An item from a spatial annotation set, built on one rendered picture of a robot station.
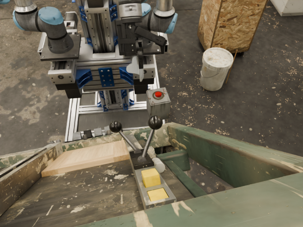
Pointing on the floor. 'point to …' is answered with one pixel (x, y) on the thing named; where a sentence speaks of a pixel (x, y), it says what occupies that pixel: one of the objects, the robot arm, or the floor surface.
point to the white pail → (215, 68)
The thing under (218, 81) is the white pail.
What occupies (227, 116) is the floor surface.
